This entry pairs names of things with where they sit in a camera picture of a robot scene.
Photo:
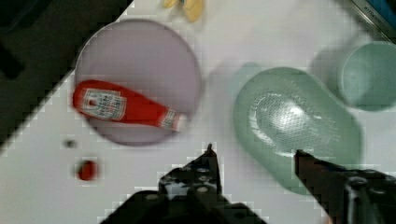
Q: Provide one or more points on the green plastic cup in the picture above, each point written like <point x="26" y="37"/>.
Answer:
<point x="360" y="76"/>

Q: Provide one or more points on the red toy strawberry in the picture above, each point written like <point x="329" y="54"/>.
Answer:
<point x="87" y="171"/>

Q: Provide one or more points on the peeled toy banana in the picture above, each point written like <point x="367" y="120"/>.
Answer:
<point x="193" y="9"/>

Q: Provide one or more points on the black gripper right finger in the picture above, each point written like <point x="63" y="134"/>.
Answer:
<point x="349" y="196"/>

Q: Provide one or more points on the purple round plate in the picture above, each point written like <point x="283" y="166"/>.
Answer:
<point x="149" y="58"/>

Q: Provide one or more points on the red ketchup bottle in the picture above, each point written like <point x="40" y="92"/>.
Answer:
<point x="111" y="102"/>

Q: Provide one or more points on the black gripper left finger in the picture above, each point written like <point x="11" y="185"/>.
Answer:
<point x="201" y="172"/>

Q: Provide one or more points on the green plastic strainer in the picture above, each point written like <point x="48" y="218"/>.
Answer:
<point x="280" y="110"/>

